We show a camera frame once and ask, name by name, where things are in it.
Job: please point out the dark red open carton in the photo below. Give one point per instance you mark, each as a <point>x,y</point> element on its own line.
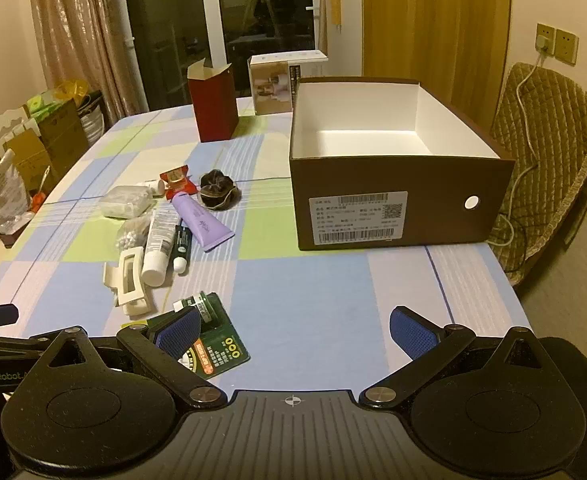
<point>216,105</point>

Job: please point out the white printed box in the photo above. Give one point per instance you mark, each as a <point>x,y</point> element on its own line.
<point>271,87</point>

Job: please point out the yellow wall ornament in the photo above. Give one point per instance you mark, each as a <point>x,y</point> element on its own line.
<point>334,0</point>

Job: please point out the glass balcony door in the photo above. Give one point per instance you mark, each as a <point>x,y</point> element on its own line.
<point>173,30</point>

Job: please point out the beige patterned curtain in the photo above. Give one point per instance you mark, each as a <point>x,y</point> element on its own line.
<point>73,25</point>

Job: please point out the white scalloped board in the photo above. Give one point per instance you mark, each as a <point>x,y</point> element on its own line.
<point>5,127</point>

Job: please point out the green blister pack with bottle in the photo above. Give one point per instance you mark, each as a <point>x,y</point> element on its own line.
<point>223,345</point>

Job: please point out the white capped cream tube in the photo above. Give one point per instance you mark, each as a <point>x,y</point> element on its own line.
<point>158,245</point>

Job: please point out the silver striped bin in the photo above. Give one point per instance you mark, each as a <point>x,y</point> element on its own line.
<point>92,120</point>

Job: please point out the cream hair claw clip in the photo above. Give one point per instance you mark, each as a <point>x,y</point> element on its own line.
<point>131,280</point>

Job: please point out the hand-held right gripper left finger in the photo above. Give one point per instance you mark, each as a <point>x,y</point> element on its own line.
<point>178,332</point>

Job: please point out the black green small tube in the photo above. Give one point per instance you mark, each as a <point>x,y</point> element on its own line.
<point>182,245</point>

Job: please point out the large brown cardboard box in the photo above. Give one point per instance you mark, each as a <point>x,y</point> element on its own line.
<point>65,132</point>

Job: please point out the white cotton pad packet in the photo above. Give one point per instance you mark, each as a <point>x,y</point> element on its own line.
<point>123,202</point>

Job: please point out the red snack packet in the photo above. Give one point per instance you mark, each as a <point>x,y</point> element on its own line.
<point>178,182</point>

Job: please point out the purple tube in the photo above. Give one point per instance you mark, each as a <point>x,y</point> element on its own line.
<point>201,222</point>

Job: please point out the small white bottle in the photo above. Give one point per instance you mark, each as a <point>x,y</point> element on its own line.
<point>153,189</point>

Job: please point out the green white carton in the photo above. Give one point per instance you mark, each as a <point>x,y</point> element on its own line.
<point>45,102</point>

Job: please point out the checkered tablecloth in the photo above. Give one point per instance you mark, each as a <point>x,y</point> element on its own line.
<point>298,280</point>

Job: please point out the dark round snack packet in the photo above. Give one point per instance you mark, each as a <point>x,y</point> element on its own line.
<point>217,190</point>

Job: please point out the small tan cardboard box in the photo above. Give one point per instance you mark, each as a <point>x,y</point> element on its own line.
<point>25,165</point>

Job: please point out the wall socket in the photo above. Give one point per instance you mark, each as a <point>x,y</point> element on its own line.
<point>567,47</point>
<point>546,35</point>

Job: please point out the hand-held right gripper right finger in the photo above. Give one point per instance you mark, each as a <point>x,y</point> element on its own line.
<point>413,332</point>

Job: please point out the white plastic bag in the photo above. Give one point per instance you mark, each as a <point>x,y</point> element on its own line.
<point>3,195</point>

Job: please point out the yellow plastic bag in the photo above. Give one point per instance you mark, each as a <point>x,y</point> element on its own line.
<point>73,90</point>

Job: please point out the clear cotton swab bag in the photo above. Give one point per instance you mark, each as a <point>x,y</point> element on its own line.
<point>133,232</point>

